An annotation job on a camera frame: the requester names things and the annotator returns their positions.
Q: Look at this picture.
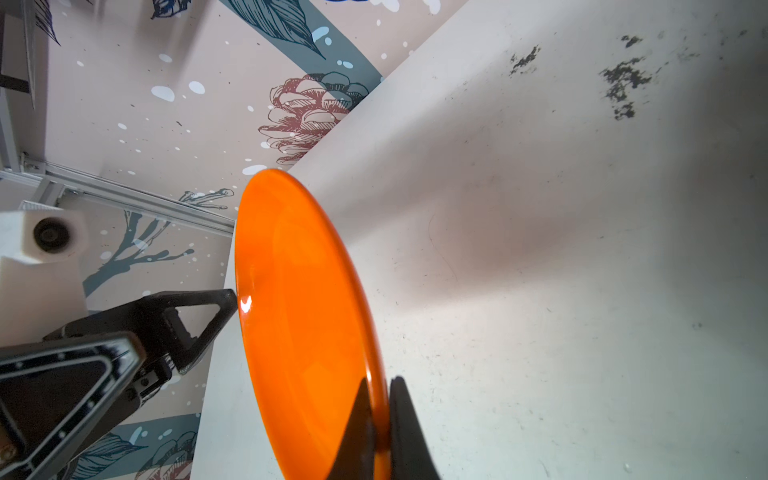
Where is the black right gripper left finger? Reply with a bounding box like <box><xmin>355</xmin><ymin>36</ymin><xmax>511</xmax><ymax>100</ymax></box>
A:
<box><xmin>327</xmin><ymin>379</ymin><xmax>376</xmax><ymax>480</ymax></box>

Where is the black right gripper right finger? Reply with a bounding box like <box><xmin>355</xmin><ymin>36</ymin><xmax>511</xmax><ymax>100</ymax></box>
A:
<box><xmin>389</xmin><ymin>377</ymin><xmax>440</xmax><ymax>480</ymax></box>

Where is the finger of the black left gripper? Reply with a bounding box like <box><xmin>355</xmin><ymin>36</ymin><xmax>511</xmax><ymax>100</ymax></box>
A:
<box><xmin>1</xmin><ymin>332</ymin><xmax>146</xmax><ymax>479</ymax></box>
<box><xmin>44</xmin><ymin>289</ymin><xmax>238</xmax><ymax>376</ymax></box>

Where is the orange plastic plate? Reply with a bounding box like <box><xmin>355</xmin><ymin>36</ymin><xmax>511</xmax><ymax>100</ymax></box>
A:
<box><xmin>235</xmin><ymin>169</ymin><xmax>391</xmax><ymax>479</ymax></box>

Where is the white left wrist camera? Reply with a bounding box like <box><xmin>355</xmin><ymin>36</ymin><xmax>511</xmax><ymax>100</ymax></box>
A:
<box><xmin>1</xmin><ymin>209</ymin><xmax>88</xmax><ymax>347</ymax></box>

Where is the aluminium frame crossbar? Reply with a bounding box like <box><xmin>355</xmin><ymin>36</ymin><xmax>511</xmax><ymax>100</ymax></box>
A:
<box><xmin>1</xmin><ymin>154</ymin><xmax>235</xmax><ymax>237</ymax></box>

